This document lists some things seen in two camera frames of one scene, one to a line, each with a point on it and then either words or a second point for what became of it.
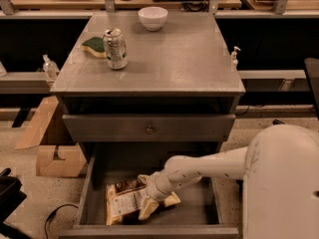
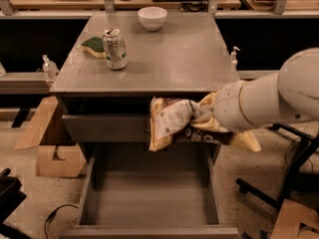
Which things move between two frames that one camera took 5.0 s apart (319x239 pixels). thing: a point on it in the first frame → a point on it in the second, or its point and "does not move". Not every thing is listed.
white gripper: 156,187 → 228,108
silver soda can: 116,49 does not move
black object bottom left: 11,197 does not move
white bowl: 153,18 does not move
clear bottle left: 51,70 does not move
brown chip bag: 123,198 → 169,116
